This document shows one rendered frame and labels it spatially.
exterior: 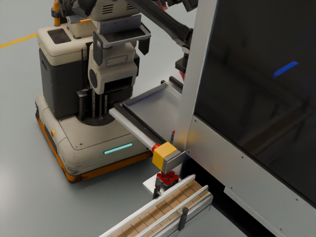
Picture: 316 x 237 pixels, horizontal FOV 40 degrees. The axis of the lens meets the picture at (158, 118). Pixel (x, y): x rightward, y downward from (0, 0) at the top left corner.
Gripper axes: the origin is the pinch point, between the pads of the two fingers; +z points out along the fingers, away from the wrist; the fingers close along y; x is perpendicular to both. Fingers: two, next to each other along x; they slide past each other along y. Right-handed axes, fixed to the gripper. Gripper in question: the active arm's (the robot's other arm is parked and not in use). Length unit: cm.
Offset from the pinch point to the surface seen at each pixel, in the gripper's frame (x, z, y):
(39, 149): -19, 103, -91
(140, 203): -2, 103, -15
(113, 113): -26.0, 14.6, -17.3
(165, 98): -1.5, 14.6, -8.4
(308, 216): -36, -15, 73
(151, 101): -7.9, 14.6, -11.4
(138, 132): -26.5, 14.4, -1.9
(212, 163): -33, -5, 38
